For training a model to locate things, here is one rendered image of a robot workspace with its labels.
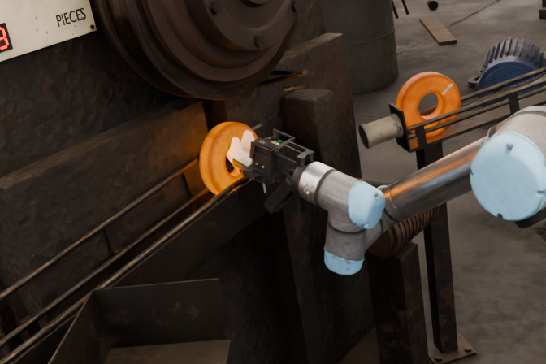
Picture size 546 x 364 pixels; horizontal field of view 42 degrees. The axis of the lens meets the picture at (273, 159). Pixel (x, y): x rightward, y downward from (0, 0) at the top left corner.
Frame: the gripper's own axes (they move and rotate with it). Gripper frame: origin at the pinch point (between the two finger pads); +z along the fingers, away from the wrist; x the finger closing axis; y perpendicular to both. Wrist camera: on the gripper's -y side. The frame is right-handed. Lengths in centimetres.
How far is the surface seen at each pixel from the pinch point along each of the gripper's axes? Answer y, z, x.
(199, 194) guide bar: -6.6, 0.3, 8.7
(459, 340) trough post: -68, -38, -52
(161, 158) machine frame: 1.8, 5.9, 13.3
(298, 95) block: 3.4, 1.4, -24.3
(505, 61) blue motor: -51, 21, -203
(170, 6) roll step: 33.8, 1.1, 13.6
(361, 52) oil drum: -85, 115, -234
